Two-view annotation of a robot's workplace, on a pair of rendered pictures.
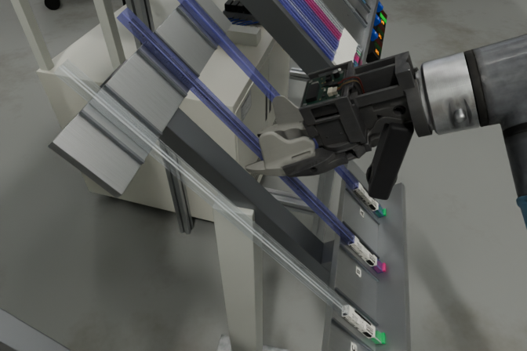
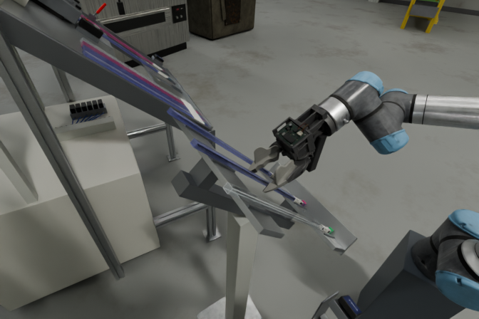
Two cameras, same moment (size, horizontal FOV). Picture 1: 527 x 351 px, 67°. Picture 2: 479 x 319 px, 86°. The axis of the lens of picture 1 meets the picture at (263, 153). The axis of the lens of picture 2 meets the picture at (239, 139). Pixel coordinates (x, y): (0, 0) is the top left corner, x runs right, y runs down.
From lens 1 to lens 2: 0.37 m
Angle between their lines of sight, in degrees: 35
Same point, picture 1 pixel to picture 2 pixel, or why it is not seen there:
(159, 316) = not seen: outside the picture
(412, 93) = (328, 120)
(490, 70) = (350, 100)
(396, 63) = (316, 110)
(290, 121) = (263, 157)
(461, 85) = (343, 110)
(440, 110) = (340, 122)
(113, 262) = not seen: outside the picture
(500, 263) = not seen: hidden behind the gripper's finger
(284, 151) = (284, 171)
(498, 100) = (356, 110)
